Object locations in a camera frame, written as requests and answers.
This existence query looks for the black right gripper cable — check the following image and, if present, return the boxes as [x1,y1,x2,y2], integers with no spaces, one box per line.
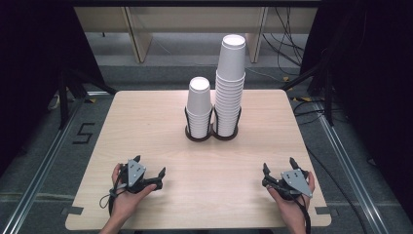
[293,191,313,234]

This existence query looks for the metal floor rail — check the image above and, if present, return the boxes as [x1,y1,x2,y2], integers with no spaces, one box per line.
[0,96,86,234]
[312,99,389,234]

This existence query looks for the tall stack of white cups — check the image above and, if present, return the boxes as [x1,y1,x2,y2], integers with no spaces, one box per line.
[213,33,247,137]

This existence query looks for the person's right hand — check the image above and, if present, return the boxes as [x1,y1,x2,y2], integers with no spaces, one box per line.
[266,171,317,226]

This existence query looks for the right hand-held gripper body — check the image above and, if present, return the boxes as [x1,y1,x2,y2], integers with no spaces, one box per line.
[262,167,314,201]

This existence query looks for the black double cup holder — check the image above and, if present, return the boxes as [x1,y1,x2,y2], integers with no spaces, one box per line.
[183,105,244,143]

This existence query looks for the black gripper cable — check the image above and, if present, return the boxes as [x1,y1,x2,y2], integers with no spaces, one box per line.
[98,164,129,217]
[293,191,313,234]

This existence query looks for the black tape strip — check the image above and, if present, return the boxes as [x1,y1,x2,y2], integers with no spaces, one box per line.
[60,206,85,216]
[315,206,339,218]

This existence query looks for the black metal stand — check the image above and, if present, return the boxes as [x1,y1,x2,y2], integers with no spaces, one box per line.
[280,59,336,127]
[57,67,119,132]

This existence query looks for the short stack of white cups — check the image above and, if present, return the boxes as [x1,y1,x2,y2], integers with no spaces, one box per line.
[185,76,214,139]

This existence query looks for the black curtain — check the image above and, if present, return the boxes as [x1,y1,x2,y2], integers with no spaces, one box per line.
[299,0,413,223]
[0,0,106,178]

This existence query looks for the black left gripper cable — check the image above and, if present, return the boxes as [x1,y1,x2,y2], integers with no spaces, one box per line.
[98,164,129,217]

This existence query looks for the bundle of black cables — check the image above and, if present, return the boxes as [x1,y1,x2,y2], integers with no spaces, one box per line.
[261,7,308,68]

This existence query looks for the person's left hand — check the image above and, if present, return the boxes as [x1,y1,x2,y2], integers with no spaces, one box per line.
[110,163,158,222]

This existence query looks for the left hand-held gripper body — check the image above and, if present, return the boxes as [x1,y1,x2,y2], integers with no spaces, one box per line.
[118,158,164,195]

